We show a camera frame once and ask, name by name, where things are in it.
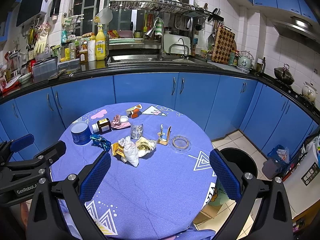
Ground checkered wooden cutting board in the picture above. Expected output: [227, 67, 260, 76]
[212, 25, 235, 64]

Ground crumpled beige paper wrapper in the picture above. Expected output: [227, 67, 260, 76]
[136, 137, 156, 158]

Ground mint green kettle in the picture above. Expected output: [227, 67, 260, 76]
[237, 50, 254, 72]

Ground grey plastic storage box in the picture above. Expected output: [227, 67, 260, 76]
[32, 57, 57, 79]

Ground torn blue cardboard box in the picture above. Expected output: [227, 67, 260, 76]
[157, 124, 171, 145]

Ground small grey bin blue bag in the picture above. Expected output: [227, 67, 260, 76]
[262, 145, 290, 180]

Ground white tissue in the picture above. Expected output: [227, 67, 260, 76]
[118, 136, 139, 167]

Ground blue kitchen cabinets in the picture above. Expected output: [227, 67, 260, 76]
[1, 72, 319, 159]

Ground metal dish rack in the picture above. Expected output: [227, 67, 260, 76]
[108, 0, 224, 22]

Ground clear round plastic lid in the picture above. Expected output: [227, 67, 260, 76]
[171, 135, 191, 152]

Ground yellow rubber glove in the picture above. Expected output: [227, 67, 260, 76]
[35, 22, 51, 55]

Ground black round trash bin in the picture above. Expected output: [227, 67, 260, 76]
[220, 147, 258, 178]

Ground yellow snack wrapper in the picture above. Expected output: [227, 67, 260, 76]
[112, 142, 127, 162]

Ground white ceramic pot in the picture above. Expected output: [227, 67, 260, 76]
[302, 82, 318, 103]

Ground small white plastic lid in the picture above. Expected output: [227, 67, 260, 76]
[120, 115, 129, 123]

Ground range hood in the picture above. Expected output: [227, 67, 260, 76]
[271, 16, 319, 45]

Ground clear plastic packet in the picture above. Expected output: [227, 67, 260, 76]
[130, 124, 143, 140]

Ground blue foil wrapper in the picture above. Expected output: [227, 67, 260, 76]
[90, 134, 111, 152]

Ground blue patterned tablecloth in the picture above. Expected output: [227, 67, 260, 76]
[48, 102, 218, 240]

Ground yellow detergent bottle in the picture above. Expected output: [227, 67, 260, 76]
[95, 24, 106, 61]

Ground black wok with lid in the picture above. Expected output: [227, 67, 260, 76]
[274, 63, 295, 86]

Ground brown bottle yellow label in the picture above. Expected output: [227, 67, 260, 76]
[92, 118, 111, 133]

